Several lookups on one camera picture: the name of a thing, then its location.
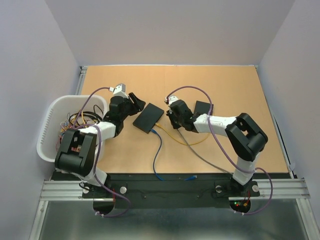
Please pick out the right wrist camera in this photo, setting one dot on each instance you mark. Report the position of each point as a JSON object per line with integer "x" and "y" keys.
{"x": 170, "y": 99}

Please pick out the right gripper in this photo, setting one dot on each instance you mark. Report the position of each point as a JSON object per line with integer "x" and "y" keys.
{"x": 171, "y": 113}

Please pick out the aluminium frame rail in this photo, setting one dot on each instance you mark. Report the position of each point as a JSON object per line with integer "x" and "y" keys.
{"x": 233, "y": 90}

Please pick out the white plastic bin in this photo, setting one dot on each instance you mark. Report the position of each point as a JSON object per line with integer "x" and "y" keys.
{"x": 61, "y": 115}

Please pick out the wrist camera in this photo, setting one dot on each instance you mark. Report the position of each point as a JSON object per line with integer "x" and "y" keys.
{"x": 170, "y": 99}
{"x": 119, "y": 90}

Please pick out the black network switch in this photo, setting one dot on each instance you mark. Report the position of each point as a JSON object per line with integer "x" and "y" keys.
{"x": 148, "y": 118}
{"x": 203, "y": 108}

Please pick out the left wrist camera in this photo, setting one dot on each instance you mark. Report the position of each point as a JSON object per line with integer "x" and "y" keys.
{"x": 119, "y": 90}

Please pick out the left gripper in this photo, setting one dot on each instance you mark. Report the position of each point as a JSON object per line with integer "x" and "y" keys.
{"x": 138, "y": 105}

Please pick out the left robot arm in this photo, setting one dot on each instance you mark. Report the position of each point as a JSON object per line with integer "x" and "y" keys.
{"x": 80, "y": 148}

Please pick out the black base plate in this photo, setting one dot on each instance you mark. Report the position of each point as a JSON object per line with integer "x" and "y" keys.
{"x": 145, "y": 191}

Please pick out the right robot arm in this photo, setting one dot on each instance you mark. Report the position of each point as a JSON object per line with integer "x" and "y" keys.
{"x": 245, "y": 136}

